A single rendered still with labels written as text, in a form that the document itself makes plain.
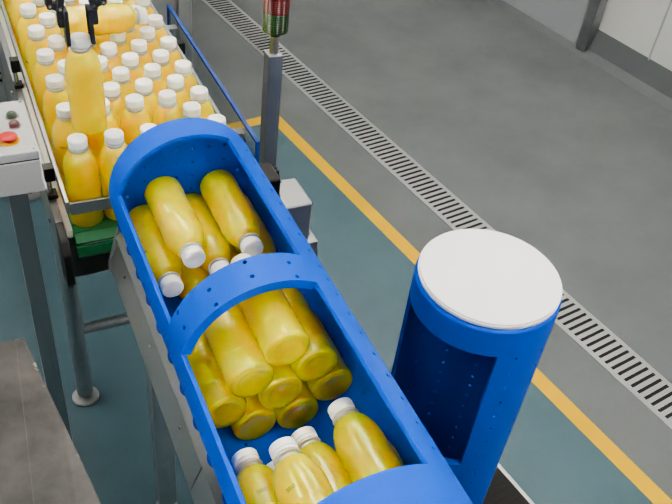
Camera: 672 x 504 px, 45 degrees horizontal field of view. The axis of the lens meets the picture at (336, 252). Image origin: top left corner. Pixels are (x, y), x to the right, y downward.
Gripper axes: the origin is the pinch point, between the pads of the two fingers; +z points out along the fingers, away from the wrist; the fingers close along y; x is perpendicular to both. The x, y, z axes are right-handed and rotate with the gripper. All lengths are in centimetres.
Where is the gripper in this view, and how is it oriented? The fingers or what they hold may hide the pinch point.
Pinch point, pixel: (78, 25)
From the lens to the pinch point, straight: 166.8
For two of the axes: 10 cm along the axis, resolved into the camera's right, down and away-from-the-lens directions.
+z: -1.0, 7.6, 6.5
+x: -4.1, -6.2, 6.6
